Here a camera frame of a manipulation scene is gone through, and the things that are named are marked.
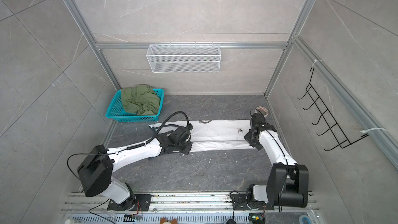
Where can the aluminium front rail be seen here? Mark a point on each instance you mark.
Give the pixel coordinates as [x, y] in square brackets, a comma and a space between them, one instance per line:
[175, 202]

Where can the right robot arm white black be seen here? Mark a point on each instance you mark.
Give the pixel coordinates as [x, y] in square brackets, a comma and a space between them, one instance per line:
[288, 181]

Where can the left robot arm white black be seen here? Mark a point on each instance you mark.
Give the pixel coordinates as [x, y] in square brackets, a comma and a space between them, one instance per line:
[96, 171]

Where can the white wire mesh shelf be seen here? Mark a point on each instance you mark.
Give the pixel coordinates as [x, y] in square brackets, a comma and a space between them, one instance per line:
[187, 58]

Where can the roll of white tape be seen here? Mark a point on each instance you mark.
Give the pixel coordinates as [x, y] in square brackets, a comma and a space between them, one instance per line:
[262, 110]

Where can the black wire hook rack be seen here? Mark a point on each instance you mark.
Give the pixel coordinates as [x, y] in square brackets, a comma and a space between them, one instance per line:
[325, 115]

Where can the teal plastic basket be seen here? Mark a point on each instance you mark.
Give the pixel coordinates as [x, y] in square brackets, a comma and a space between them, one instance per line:
[116, 111]

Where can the white tank top navy trim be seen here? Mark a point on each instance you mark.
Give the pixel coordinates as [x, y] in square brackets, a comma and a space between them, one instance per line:
[217, 135]

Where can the green tank top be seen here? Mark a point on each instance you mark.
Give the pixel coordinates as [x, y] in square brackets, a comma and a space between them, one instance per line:
[140, 100]

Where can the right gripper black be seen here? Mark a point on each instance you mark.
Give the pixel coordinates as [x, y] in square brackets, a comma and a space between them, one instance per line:
[248, 137]

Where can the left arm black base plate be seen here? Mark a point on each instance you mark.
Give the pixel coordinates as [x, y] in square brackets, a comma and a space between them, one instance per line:
[137, 202]

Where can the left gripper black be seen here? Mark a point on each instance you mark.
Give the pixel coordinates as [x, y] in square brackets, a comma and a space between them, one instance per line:
[188, 150]

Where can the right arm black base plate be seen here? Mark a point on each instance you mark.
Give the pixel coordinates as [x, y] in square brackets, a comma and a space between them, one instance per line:
[241, 202]

